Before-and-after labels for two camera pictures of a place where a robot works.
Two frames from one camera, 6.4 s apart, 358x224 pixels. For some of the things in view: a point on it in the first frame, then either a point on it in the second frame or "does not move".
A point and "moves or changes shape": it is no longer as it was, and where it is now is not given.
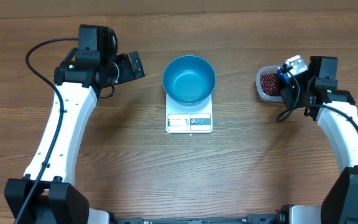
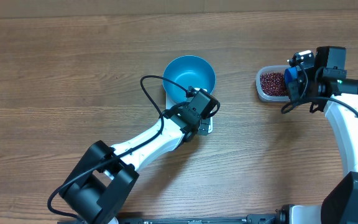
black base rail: x=249 y=219 does not move
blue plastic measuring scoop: x=283 y=74 moves or changes shape
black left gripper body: x=125 y=68 -> x=203 y=128
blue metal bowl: x=189 y=80 does not move
